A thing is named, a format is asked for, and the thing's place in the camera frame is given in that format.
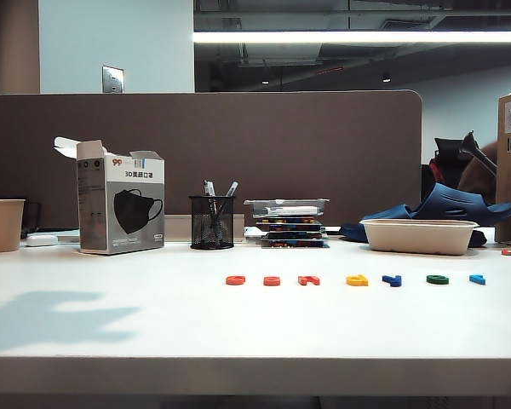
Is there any white earbud case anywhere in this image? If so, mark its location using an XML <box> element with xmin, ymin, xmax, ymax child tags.
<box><xmin>26</xmin><ymin>233</ymin><xmax>59</xmax><ymax>247</ymax></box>

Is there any grey angled metal bracket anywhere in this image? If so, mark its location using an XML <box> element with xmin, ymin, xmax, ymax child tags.
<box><xmin>458</xmin><ymin>130</ymin><xmax>498</xmax><ymax>176</ymax></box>

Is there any grey white face mask box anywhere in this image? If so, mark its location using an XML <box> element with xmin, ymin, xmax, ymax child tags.
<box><xmin>53</xmin><ymin>135</ymin><xmax>166</xmax><ymax>256</ymax></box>

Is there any letter magnet pack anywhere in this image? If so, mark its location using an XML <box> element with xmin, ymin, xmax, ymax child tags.
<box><xmin>261</xmin><ymin>231</ymin><xmax>328</xmax><ymax>240</ymax></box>
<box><xmin>260</xmin><ymin>239</ymin><xmax>330</xmax><ymax>250</ymax></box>
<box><xmin>255</xmin><ymin>217</ymin><xmax>324</xmax><ymax>233</ymax></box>

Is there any beige round column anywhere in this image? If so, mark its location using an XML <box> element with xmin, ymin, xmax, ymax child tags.
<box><xmin>0</xmin><ymin>0</ymin><xmax>41</xmax><ymax>95</ymax></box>

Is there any brown paper cup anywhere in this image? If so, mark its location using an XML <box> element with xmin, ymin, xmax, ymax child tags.
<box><xmin>0</xmin><ymin>198</ymin><xmax>26</xmax><ymax>253</ymax></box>

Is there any silver black pen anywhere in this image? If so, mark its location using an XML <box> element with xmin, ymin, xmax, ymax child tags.
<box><xmin>215</xmin><ymin>181</ymin><xmax>239</xmax><ymax>222</ymax></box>
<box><xmin>203</xmin><ymin>179</ymin><xmax>219</xmax><ymax>222</ymax></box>

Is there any black mesh pen holder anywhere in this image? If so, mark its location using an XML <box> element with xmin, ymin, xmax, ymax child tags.
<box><xmin>188</xmin><ymin>194</ymin><xmax>236</xmax><ymax>251</ymax></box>

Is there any silver wall switch plate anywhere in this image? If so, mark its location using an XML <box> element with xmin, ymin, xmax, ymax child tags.
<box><xmin>101</xmin><ymin>65</ymin><xmax>126</xmax><ymax>94</ymax></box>

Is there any person in brown shirt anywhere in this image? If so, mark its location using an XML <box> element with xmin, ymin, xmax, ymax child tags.
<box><xmin>428</xmin><ymin>137</ymin><xmax>498</xmax><ymax>205</ymax></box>

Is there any beige pulp food tray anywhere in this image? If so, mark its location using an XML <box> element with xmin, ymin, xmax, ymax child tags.
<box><xmin>359</xmin><ymin>218</ymin><xmax>480</xmax><ymax>256</ymax></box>

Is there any navy blue rubber slipper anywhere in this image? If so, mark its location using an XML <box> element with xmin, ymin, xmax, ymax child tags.
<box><xmin>339</xmin><ymin>204</ymin><xmax>414</xmax><ymax>244</ymax></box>
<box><xmin>411</xmin><ymin>181</ymin><xmax>511</xmax><ymax>227</ymax></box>

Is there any brown fabric desk partition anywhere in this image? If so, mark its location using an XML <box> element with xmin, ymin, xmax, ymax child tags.
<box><xmin>0</xmin><ymin>89</ymin><xmax>423</xmax><ymax>233</ymax></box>

